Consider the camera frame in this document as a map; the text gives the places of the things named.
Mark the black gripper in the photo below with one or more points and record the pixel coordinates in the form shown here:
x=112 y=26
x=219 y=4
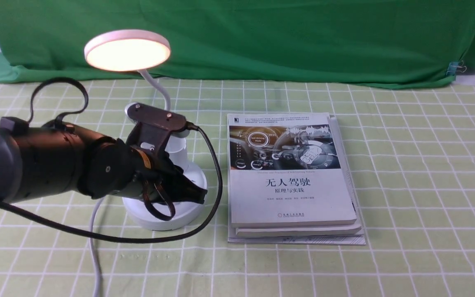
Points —
x=163 y=185

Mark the white desk lamp with sockets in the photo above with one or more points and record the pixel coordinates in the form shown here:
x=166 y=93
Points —
x=129 y=50

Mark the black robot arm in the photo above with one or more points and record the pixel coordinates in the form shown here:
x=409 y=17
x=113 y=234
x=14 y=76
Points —
x=57 y=158

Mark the top white textbook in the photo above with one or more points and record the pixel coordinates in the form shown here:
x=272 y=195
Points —
x=287 y=194

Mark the bottom paper booklet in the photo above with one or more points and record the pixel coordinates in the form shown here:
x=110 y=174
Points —
x=336 y=240

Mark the green backdrop cloth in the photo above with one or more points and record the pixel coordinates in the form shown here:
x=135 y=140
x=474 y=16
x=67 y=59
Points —
x=392 y=44

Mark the green checked tablecloth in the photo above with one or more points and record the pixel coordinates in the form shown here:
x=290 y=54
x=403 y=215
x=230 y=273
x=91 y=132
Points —
x=412 y=157

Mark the blue binder clip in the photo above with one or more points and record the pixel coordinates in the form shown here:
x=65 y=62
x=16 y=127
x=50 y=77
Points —
x=455 y=68

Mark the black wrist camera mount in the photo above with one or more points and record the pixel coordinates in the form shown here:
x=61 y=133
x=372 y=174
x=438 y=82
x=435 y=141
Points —
x=154 y=127

